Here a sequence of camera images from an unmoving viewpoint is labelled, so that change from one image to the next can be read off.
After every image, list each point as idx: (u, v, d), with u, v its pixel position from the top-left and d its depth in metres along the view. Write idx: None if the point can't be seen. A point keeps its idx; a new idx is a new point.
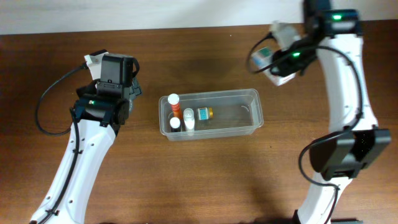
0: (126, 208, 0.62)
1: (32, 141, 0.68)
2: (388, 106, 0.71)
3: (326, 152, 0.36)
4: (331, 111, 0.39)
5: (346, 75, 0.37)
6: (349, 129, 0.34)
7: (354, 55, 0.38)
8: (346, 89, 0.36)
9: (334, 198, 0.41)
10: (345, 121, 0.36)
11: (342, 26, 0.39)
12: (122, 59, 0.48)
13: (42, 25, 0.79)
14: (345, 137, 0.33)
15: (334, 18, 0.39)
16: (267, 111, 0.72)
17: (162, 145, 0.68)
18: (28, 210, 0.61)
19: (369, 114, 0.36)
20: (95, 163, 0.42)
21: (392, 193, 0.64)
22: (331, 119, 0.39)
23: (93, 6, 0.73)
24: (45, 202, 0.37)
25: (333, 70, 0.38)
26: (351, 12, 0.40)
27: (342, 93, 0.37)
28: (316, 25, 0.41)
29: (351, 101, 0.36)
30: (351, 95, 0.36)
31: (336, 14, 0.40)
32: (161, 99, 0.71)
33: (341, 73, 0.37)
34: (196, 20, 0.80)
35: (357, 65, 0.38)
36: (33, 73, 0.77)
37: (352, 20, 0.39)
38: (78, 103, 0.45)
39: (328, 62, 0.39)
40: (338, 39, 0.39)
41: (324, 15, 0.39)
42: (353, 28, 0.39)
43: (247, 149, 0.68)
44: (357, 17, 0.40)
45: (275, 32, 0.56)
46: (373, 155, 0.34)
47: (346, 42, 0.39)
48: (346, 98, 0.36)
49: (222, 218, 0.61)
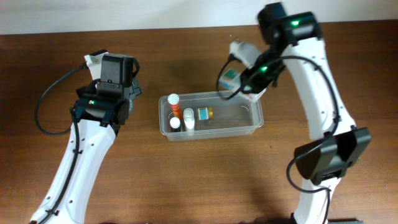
0: (126, 208, 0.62)
1: (32, 141, 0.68)
2: (385, 106, 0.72)
3: (312, 161, 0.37)
4: (309, 118, 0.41)
5: (316, 82, 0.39)
6: (328, 135, 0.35)
7: (319, 59, 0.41)
8: (319, 96, 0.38)
9: (328, 200, 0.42)
10: (324, 127, 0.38)
11: (302, 31, 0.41)
12: (122, 59, 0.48)
13: (42, 25, 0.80)
14: (328, 144, 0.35)
15: (293, 25, 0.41)
16: (267, 111, 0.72)
17: (162, 145, 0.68)
18: (28, 209, 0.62)
19: (344, 115, 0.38)
20: (95, 163, 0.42)
21: (392, 193, 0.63)
22: (310, 126, 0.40)
23: (93, 6, 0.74)
24: (45, 202, 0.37)
25: (303, 78, 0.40)
26: (306, 14, 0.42)
27: (316, 100, 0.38)
28: (277, 33, 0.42)
29: (325, 107, 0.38)
30: (324, 101, 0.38)
31: (293, 20, 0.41)
32: (161, 99, 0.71)
33: (311, 80, 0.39)
34: (195, 20, 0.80)
35: (324, 68, 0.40)
36: (33, 73, 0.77)
37: (309, 24, 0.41)
38: (78, 103, 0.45)
39: (298, 71, 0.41)
40: (300, 46, 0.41)
41: (283, 24, 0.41)
42: (313, 32, 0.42)
43: (247, 150, 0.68)
44: (314, 18, 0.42)
45: (237, 54, 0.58)
46: (356, 154, 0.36)
47: (309, 47, 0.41)
48: (321, 104, 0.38)
49: (222, 218, 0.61)
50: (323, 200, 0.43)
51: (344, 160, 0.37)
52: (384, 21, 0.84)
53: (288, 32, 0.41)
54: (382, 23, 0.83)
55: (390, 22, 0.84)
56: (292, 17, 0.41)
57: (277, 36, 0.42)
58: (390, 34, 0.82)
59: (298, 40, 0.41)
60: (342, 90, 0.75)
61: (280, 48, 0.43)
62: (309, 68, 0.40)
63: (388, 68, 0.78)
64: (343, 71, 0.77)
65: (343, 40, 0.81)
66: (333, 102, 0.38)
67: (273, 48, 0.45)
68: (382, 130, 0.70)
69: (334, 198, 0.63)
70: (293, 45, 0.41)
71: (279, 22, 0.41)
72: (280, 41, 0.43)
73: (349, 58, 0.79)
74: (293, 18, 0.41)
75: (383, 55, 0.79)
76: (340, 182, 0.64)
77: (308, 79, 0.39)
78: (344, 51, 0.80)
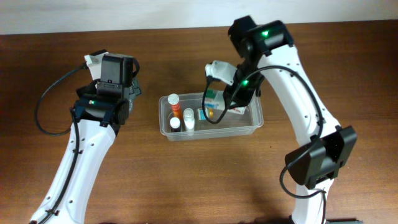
0: (126, 208, 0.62)
1: (32, 140, 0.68)
2: (385, 105, 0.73)
3: (303, 167, 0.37)
4: (294, 124, 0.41)
5: (295, 88, 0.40)
6: (316, 139, 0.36)
7: (294, 65, 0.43)
8: (299, 101, 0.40)
9: (324, 201, 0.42)
10: (309, 130, 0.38)
11: (273, 41, 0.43)
12: (122, 59, 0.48)
13: (43, 25, 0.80)
14: (316, 148, 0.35)
15: (263, 37, 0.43)
16: (267, 111, 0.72)
17: (162, 145, 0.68)
18: (28, 210, 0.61)
19: (328, 116, 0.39)
20: (94, 163, 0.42)
21: (392, 193, 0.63)
22: (296, 132, 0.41)
23: (93, 6, 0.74)
24: (45, 202, 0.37)
25: (282, 86, 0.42)
26: (274, 23, 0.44)
27: (297, 106, 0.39)
28: (250, 46, 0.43)
29: (307, 111, 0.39)
30: (305, 105, 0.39)
31: (263, 31, 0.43)
32: (161, 99, 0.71)
33: (290, 86, 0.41)
34: (195, 20, 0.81)
35: (301, 73, 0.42)
36: (33, 73, 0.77)
37: (279, 33, 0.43)
38: (79, 104, 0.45)
39: (276, 80, 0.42)
40: (273, 55, 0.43)
41: (255, 37, 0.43)
42: (283, 40, 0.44)
43: (247, 150, 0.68)
44: (283, 27, 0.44)
45: (216, 74, 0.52)
46: (345, 153, 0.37)
47: (282, 55, 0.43)
48: (302, 109, 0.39)
49: (222, 218, 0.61)
50: (319, 201, 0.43)
51: (336, 160, 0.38)
52: (382, 21, 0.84)
53: (259, 43, 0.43)
54: (380, 23, 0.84)
55: (388, 22, 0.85)
56: (261, 28, 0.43)
57: (250, 48, 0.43)
58: (388, 34, 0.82)
59: (270, 50, 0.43)
60: (341, 90, 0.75)
61: (255, 60, 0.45)
62: (286, 75, 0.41)
63: (388, 68, 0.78)
64: (343, 71, 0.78)
65: (341, 40, 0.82)
66: (314, 106, 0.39)
67: (247, 60, 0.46)
68: (381, 130, 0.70)
69: (334, 198, 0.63)
70: (267, 55, 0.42)
71: (249, 35, 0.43)
72: (254, 53, 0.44)
73: (348, 58, 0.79)
74: (262, 29, 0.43)
75: (382, 55, 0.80)
76: (339, 182, 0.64)
77: (287, 87, 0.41)
78: (342, 51, 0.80)
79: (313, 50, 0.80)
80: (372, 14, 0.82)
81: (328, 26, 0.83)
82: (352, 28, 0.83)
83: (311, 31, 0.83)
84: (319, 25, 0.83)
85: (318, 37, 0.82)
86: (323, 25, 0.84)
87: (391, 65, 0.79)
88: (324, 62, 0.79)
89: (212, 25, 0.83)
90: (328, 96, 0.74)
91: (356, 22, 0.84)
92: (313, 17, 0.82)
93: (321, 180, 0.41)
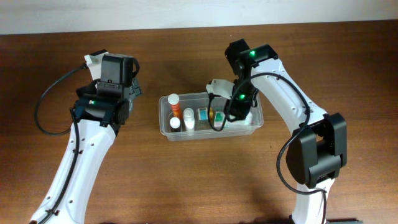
0: (126, 208, 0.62)
1: (32, 141, 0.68)
2: (384, 105, 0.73)
3: (298, 155, 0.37)
4: (286, 120, 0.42)
5: (281, 85, 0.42)
6: (304, 125, 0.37)
7: (280, 71, 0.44)
8: (286, 95, 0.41)
9: (324, 201, 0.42)
10: (298, 120, 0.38)
11: (261, 58, 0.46)
12: (122, 59, 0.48)
13: (43, 25, 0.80)
14: (306, 134, 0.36)
15: (251, 55, 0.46)
16: (267, 111, 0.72)
17: (162, 145, 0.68)
18: (28, 210, 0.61)
19: (314, 107, 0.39)
20: (94, 163, 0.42)
21: (392, 193, 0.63)
22: (290, 127, 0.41)
23: (93, 6, 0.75)
24: (45, 202, 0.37)
25: (269, 87, 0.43)
26: (262, 45, 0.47)
27: (284, 101, 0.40)
28: (241, 65, 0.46)
29: (294, 103, 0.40)
30: (291, 99, 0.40)
31: (251, 50, 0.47)
32: (161, 99, 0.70)
33: (276, 84, 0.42)
34: (195, 20, 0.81)
35: (286, 75, 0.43)
36: (32, 73, 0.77)
37: (265, 52, 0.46)
38: (79, 104, 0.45)
39: (264, 84, 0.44)
40: (260, 66, 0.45)
41: (244, 56, 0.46)
42: (270, 56, 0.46)
43: (247, 150, 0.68)
44: (269, 46, 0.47)
45: (214, 91, 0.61)
46: (339, 142, 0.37)
47: (268, 65, 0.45)
48: (290, 102, 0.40)
49: (222, 218, 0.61)
50: (319, 201, 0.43)
51: (332, 152, 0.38)
52: (383, 21, 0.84)
53: (249, 60, 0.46)
54: (380, 23, 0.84)
55: (388, 22, 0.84)
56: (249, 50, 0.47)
57: (242, 67, 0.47)
58: (389, 34, 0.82)
59: (259, 63, 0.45)
60: (342, 90, 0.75)
61: (248, 76, 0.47)
62: (272, 79, 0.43)
63: (388, 68, 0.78)
64: (343, 71, 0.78)
65: (341, 40, 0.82)
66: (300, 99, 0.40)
67: (241, 78, 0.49)
68: (381, 130, 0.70)
69: (334, 198, 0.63)
70: (255, 67, 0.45)
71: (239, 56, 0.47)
72: (245, 71, 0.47)
73: (348, 58, 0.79)
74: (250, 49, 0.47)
75: (382, 55, 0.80)
76: (339, 182, 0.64)
77: (273, 86, 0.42)
78: (342, 51, 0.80)
79: (313, 50, 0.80)
80: (372, 14, 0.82)
81: (329, 26, 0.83)
82: (352, 28, 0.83)
83: (311, 31, 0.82)
84: (319, 25, 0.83)
85: (319, 37, 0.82)
86: (323, 25, 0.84)
87: (391, 65, 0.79)
88: (324, 62, 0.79)
89: (213, 25, 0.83)
90: (328, 96, 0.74)
91: (357, 22, 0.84)
92: (314, 17, 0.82)
93: (322, 180, 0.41)
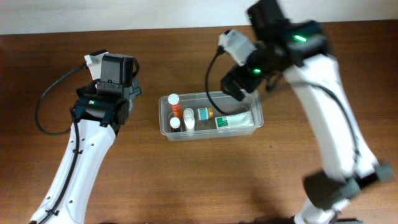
0: (126, 208, 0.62)
1: (32, 141, 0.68)
2: (385, 106, 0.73)
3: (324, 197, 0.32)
4: (322, 151, 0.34)
5: (329, 111, 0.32)
6: (350, 178, 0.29)
7: (331, 81, 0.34)
8: (334, 128, 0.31)
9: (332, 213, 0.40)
10: (342, 166, 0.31)
11: (310, 47, 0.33)
12: (122, 59, 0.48)
13: (43, 25, 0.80)
14: (349, 188, 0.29)
15: (296, 40, 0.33)
16: (267, 111, 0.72)
17: (162, 145, 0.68)
18: (28, 210, 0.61)
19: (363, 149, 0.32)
20: (95, 163, 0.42)
21: (392, 193, 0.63)
22: (323, 160, 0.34)
23: (93, 6, 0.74)
24: (45, 202, 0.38)
25: (312, 104, 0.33)
26: (310, 25, 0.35)
27: (331, 135, 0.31)
28: (280, 51, 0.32)
29: (342, 141, 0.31)
30: (341, 133, 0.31)
31: (298, 33, 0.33)
32: (161, 99, 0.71)
33: (324, 107, 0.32)
34: (196, 20, 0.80)
35: (338, 93, 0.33)
36: (32, 73, 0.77)
37: (317, 37, 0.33)
38: (79, 103, 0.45)
39: (307, 97, 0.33)
40: (308, 68, 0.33)
41: (286, 38, 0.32)
42: (321, 48, 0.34)
43: (247, 150, 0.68)
44: (321, 28, 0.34)
45: (226, 46, 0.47)
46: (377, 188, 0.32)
47: (318, 68, 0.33)
48: (337, 139, 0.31)
49: (222, 219, 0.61)
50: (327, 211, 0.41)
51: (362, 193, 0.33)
52: (384, 21, 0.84)
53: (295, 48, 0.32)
54: (380, 23, 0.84)
55: (389, 22, 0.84)
56: (295, 29, 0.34)
57: (281, 53, 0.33)
58: (390, 34, 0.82)
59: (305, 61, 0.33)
60: None
61: (283, 66, 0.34)
62: (321, 95, 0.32)
63: (388, 68, 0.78)
64: (343, 71, 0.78)
65: (341, 40, 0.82)
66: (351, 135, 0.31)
67: (270, 63, 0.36)
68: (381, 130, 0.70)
69: None
70: (301, 65, 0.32)
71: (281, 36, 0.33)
72: (283, 58, 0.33)
73: (348, 58, 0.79)
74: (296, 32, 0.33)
75: (383, 55, 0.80)
76: None
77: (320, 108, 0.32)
78: (342, 51, 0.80)
79: None
80: (374, 14, 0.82)
81: (329, 27, 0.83)
82: (353, 28, 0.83)
83: None
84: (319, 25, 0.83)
85: None
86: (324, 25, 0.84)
87: (392, 64, 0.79)
88: None
89: (213, 25, 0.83)
90: None
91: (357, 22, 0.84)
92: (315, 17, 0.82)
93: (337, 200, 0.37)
